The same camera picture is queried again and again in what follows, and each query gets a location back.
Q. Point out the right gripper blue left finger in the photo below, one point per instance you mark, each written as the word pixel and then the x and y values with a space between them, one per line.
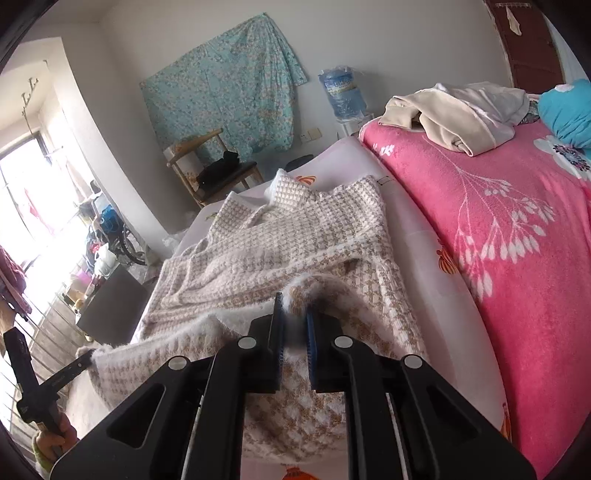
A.
pixel 277 325

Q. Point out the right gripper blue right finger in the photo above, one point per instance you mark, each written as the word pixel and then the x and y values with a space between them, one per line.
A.
pixel 314 347

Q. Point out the cream beige garment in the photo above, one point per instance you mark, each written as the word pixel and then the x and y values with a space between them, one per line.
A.
pixel 471 119

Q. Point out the wheelchair with blue seat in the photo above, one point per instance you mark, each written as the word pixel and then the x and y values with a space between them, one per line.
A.
pixel 106 228

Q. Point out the pale pink bed sheet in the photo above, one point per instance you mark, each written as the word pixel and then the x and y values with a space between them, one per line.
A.
pixel 455 336

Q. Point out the visible black finger of the left gripper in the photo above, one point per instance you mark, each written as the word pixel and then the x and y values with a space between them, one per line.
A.
pixel 67 374

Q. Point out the dark red door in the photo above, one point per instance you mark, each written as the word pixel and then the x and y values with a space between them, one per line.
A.
pixel 528 45

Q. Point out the teal floral hanging cloth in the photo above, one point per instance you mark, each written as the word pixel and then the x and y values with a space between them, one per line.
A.
pixel 242 82

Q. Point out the white water dispenser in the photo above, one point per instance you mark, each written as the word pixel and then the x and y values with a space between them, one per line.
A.
pixel 352 127

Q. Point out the blue water bottle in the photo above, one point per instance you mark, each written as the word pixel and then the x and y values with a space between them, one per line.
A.
pixel 344 95

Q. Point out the white wall socket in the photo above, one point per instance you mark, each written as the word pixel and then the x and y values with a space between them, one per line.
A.
pixel 310 135

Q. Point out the clear plastic bag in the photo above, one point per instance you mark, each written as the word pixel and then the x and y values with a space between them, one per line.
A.
pixel 170 243

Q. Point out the person's left hand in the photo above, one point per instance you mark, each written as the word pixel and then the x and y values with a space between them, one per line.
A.
pixel 46 443

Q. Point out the teal blue garment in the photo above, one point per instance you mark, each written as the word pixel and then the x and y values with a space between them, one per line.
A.
pixel 566 112

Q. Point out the wooden chair with dark seat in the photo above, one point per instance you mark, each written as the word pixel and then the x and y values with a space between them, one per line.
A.
pixel 204 197

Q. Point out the dark grey cabinet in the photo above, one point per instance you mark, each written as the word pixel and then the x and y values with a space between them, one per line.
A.
pixel 112 314

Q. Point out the beige white houndstooth coat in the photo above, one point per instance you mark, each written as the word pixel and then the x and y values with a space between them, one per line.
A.
pixel 301 247

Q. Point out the black clothing on chair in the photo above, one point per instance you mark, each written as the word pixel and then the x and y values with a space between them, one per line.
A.
pixel 218 170

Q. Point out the pink floral blanket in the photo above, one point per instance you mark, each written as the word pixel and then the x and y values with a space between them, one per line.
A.
pixel 515 221

